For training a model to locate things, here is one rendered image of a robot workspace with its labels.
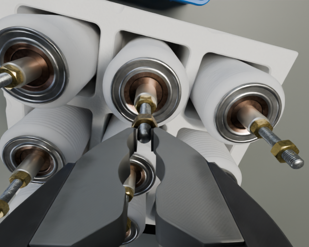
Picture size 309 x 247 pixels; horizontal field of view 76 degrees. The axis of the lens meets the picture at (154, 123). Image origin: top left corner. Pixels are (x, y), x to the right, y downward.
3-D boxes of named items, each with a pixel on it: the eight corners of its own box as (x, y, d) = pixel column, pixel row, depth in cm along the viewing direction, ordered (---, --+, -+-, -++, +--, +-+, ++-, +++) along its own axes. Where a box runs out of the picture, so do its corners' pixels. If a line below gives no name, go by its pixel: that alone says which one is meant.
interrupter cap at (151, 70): (97, 95, 22) (95, 97, 21) (141, 39, 19) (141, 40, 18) (149, 134, 24) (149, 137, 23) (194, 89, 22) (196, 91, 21)
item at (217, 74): (218, 103, 42) (261, 155, 26) (174, 91, 40) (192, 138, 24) (239, 58, 37) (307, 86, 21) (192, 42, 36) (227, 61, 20)
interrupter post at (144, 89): (130, 93, 22) (127, 105, 19) (144, 77, 21) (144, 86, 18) (147, 107, 22) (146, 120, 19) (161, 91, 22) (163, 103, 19)
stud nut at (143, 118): (147, 137, 16) (147, 143, 15) (128, 127, 15) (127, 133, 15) (161, 118, 15) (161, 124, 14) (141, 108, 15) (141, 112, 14)
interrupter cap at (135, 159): (155, 150, 25) (156, 153, 25) (156, 192, 29) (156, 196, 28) (95, 151, 25) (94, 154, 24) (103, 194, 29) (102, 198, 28)
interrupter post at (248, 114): (249, 124, 24) (263, 139, 21) (231, 119, 23) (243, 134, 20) (259, 106, 23) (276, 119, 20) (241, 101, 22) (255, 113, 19)
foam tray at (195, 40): (244, 39, 43) (300, 52, 27) (188, 175, 60) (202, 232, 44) (55, -11, 38) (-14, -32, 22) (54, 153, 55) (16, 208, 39)
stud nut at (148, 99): (147, 116, 19) (147, 120, 18) (132, 108, 19) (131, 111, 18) (159, 100, 18) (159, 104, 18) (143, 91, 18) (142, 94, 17)
